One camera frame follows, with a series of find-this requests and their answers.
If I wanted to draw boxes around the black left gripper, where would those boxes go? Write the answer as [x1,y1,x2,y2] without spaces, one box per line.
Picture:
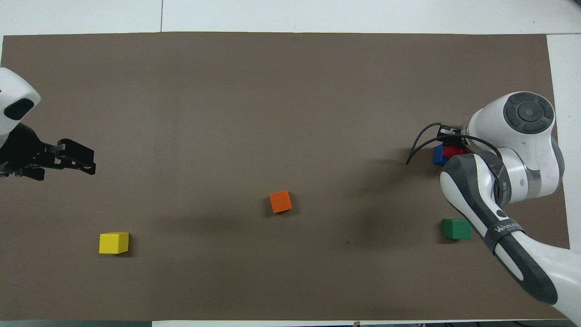
[0,123,97,182]

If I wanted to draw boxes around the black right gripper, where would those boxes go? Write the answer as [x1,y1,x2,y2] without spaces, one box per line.
[436,124,468,147]

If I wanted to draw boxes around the blue cube block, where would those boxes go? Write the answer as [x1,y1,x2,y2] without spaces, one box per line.
[432,144,451,166]

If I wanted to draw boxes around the green cube block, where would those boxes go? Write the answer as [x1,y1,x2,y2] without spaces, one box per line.
[442,218,473,241]

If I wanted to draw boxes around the yellow cube block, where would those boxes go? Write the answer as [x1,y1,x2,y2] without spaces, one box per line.
[98,232,130,255]

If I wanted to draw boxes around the orange cube block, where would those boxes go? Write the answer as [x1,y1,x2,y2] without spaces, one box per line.
[269,190,293,214]

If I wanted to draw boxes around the brown table mat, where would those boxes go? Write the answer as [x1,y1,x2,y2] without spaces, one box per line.
[0,31,571,322]

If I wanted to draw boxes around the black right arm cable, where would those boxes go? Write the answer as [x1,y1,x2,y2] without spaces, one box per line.
[405,122,503,166]

